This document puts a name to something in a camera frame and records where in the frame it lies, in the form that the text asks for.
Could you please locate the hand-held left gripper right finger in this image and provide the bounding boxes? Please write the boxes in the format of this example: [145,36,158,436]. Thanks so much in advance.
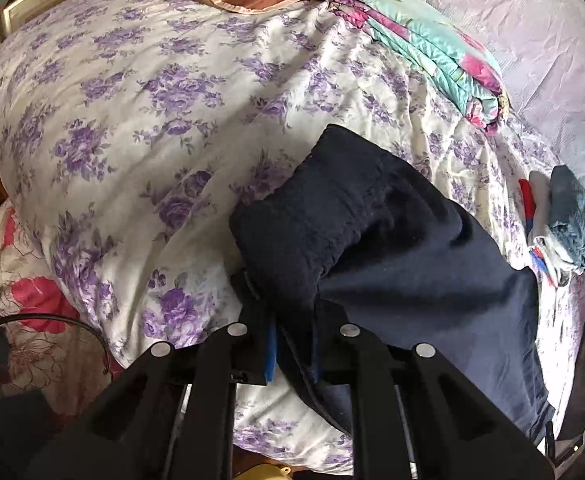
[313,302,556,480]

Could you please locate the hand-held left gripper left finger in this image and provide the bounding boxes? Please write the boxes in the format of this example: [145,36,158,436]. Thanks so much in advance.
[22,272,278,480]

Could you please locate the navy blue pants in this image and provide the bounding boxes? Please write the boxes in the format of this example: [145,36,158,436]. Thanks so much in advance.
[229,124,556,448]

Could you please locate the yellow object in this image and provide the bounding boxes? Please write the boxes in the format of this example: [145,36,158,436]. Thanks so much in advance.
[251,465,293,480]

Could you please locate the pink floral sheet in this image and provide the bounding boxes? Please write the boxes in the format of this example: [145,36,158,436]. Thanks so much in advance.
[0,205,123,406]

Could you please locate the folded red blue garment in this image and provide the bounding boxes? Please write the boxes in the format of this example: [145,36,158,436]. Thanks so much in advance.
[519,179,558,287]

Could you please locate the folded grey garment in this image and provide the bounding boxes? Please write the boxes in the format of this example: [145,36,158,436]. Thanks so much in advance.
[529,170,573,286]

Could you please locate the purple floral bed sheet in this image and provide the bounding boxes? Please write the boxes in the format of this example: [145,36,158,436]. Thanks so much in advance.
[0,0,585,476]

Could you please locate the folded blue jeans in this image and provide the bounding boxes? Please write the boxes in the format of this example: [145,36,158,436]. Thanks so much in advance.
[550,165,585,273]

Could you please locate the folded teal floral blanket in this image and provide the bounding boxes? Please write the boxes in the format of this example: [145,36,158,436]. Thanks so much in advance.
[331,0,511,136]

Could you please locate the lilac embroidered headboard cover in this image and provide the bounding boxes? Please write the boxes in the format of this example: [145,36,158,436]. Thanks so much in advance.
[345,0,585,201]

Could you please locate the black cable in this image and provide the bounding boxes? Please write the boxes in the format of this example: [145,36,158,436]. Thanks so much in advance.
[0,312,113,376]

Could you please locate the dark bed frame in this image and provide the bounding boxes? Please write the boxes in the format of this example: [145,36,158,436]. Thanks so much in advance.
[547,280,585,461]

